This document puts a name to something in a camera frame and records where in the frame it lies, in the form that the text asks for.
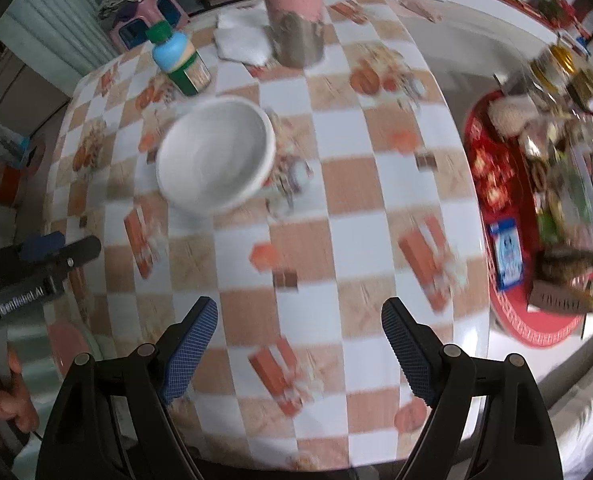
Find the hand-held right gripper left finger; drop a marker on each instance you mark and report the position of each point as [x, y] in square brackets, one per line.
[189, 350]

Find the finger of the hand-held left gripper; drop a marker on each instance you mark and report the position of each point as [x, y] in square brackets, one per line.
[41, 245]
[84, 250]

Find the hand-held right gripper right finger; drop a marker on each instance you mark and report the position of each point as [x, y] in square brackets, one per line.
[411, 355]

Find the pink plastic plate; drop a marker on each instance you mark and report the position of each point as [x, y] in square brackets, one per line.
[66, 342]

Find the orange bucket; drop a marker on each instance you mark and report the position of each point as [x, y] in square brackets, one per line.
[4, 182]

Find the checkered printed tablecloth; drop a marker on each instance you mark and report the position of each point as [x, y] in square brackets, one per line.
[351, 240]

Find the blue snack packet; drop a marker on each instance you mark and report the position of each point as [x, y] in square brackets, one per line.
[509, 255]

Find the grey side cabinet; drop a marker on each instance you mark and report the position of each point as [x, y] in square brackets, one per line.
[21, 95]

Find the brown paper box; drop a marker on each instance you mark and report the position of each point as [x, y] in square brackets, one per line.
[561, 300]

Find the red round tray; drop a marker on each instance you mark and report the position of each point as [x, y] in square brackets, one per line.
[481, 160]

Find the blue bottle with green cap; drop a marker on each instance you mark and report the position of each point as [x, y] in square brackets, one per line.
[181, 60]

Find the pale ribbed curtain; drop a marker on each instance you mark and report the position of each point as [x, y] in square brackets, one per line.
[56, 25]

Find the pile of snack packets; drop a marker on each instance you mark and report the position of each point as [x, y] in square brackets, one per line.
[566, 180]

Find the pink plastic stool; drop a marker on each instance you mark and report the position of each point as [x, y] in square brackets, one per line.
[131, 7]

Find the gold lidded jar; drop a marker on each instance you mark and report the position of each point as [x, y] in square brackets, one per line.
[551, 67]
[586, 87]

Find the pink and steel thermos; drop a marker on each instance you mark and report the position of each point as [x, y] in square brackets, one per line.
[291, 5]

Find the red flower decoration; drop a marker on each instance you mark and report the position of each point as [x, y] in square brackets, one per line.
[551, 7]

